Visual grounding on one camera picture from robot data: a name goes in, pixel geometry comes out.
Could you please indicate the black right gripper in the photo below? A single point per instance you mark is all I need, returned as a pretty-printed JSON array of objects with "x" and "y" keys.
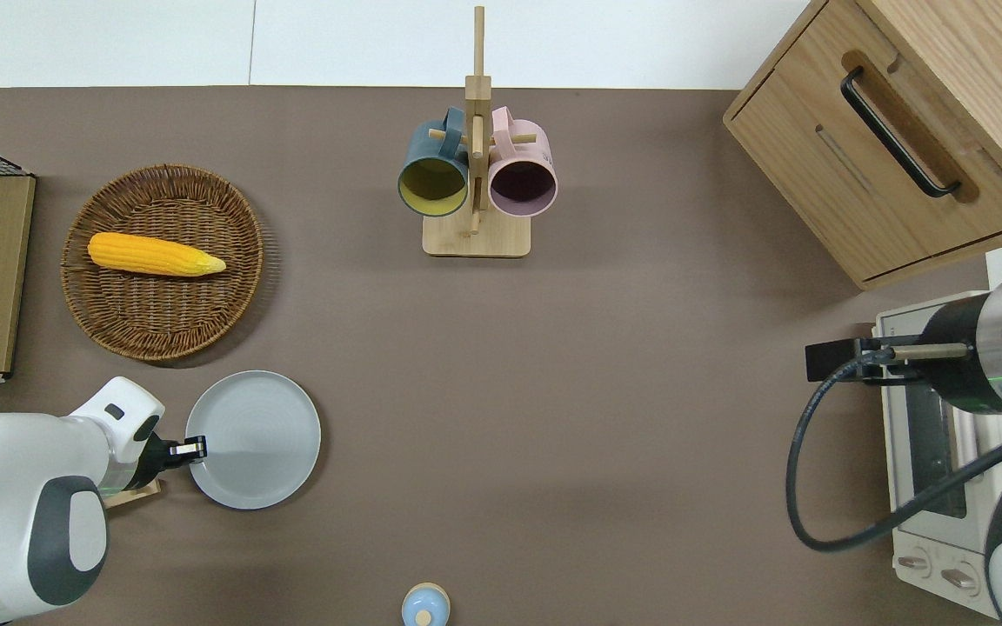
[{"x": 831, "y": 358}]

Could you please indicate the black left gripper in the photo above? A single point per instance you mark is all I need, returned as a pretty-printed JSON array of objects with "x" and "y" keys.
[{"x": 157, "y": 452}]

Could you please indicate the gray plate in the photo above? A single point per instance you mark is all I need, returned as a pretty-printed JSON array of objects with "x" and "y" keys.
[{"x": 262, "y": 439}]

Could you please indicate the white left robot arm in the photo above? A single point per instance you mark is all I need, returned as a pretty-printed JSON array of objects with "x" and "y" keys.
[{"x": 27, "y": 513}]

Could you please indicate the wooden plate rack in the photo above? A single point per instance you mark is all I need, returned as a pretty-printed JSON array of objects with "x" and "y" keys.
[{"x": 140, "y": 491}]

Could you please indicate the round wicker basket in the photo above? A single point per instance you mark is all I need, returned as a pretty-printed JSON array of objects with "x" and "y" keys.
[{"x": 162, "y": 304}]

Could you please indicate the white toaster oven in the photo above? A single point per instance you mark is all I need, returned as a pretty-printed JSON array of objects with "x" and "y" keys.
[{"x": 923, "y": 487}]

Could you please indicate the yellow corn cob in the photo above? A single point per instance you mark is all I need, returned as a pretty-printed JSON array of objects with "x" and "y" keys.
[{"x": 149, "y": 254}]

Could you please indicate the wooden cabinet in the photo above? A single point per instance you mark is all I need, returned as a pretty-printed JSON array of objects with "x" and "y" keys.
[{"x": 901, "y": 165}]

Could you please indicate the toaster oven knob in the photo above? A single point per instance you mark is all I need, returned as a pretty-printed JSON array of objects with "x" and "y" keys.
[
  {"x": 913, "y": 563},
  {"x": 958, "y": 577}
]

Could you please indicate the wooden mug tree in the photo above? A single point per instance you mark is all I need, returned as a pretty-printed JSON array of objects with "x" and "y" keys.
[{"x": 477, "y": 235}]

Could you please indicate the pink mug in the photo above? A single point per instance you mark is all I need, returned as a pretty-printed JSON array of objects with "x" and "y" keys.
[{"x": 524, "y": 174}]

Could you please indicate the dark blue mug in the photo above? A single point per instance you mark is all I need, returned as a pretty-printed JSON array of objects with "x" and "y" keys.
[{"x": 433, "y": 169}]

